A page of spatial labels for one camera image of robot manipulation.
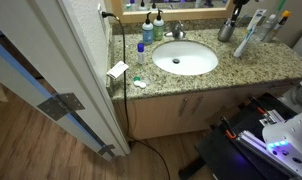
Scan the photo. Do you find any silver metal bracket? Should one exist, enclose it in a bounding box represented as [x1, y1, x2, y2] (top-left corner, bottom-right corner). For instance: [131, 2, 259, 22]
[259, 109, 285, 127]

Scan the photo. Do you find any metal cabinet door handle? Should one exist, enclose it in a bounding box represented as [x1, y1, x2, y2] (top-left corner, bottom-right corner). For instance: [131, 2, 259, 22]
[178, 97, 189, 118]
[190, 96, 204, 117]

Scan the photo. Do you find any chrome faucet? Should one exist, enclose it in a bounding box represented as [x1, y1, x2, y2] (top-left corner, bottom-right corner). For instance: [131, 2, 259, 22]
[164, 21, 187, 40]

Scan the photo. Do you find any green soap pump bottle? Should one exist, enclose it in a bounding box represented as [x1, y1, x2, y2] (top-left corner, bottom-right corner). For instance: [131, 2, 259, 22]
[152, 9, 165, 42]

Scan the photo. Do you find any stainless steel cup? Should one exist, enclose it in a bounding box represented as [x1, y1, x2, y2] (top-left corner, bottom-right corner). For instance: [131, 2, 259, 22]
[217, 20, 236, 43]

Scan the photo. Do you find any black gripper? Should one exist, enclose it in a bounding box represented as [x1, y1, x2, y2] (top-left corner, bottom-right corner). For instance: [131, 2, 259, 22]
[230, 0, 250, 27]

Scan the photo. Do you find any black robot cart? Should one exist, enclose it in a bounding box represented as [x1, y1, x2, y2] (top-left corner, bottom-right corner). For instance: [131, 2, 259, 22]
[177, 93, 299, 180]

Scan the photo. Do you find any black power cord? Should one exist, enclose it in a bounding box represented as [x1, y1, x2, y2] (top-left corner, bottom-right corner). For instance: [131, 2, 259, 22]
[101, 11, 172, 180]

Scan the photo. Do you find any black orange clamp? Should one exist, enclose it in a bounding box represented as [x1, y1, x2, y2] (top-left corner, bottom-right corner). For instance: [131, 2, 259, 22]
[249, 96, 269, 116]
[220, 116, 239, 140]

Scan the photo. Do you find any blue soap pump bottle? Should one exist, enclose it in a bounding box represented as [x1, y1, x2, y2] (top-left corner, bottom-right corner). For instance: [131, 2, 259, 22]
[141, 12, 155, 46]

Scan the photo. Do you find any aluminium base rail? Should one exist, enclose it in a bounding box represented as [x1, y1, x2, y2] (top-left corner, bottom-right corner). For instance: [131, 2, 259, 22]
[236, 129, 302, 180]

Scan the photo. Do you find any wood framed mirror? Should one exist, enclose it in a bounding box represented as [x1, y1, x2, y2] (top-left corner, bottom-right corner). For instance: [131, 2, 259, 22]
[110, 0, 239, 24]

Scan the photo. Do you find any large metal door hinge plate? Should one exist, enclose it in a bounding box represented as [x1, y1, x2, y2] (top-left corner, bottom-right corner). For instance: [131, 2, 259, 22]
[36, 92, 86, 122]

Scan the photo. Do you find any light wood vanity cabinet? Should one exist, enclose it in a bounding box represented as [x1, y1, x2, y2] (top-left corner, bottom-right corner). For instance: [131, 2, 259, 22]
[112, 78, 302, 141]

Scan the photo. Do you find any small metal door hinge plate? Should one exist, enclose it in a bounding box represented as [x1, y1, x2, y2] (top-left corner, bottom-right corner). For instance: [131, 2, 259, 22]
[97, 143, 116, 158]

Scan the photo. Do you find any white door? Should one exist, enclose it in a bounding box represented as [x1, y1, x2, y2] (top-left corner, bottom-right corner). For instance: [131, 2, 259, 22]
[0, 0, 131, 163]

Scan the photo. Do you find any white oval sink basin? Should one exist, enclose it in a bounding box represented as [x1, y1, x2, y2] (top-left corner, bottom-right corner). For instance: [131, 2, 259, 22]
[151, 40, 220, 77]

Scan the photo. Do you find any white wall outlet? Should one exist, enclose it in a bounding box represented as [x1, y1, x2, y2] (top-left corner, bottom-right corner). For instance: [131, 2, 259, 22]
[97, 3, 107, 34]

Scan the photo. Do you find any small bottle with blue cap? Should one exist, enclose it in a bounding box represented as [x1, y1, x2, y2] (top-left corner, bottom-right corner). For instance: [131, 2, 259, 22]
[136, 42, 146, 66]

